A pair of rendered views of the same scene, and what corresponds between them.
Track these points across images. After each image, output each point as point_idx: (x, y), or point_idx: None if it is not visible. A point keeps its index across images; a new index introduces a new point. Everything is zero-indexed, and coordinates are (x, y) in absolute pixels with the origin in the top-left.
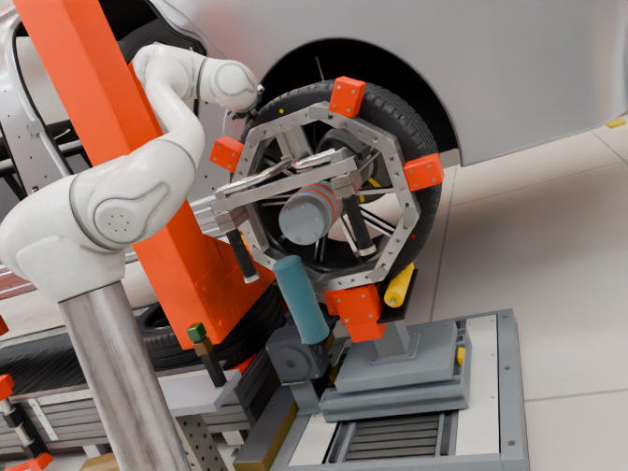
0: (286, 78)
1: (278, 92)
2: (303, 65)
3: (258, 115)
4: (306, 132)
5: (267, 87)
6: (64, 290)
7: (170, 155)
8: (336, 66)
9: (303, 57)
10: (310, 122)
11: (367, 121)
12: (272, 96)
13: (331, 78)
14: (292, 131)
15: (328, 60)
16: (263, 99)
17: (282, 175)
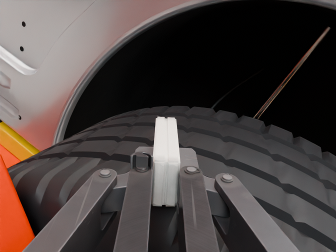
0: (260, 6)
1: (229, 12)
2: (295, 13)
3: (165, 235)
4: (208, 85)
5: (231, 5)
6: None
7: None
8: (330, 64)
9: (313, 8)
10: (223, 81)
11: None
12: (218, 12)
13: (307, 67)
14: None
15: (332, 44)
16: (205, 12)
17: (136, 92)
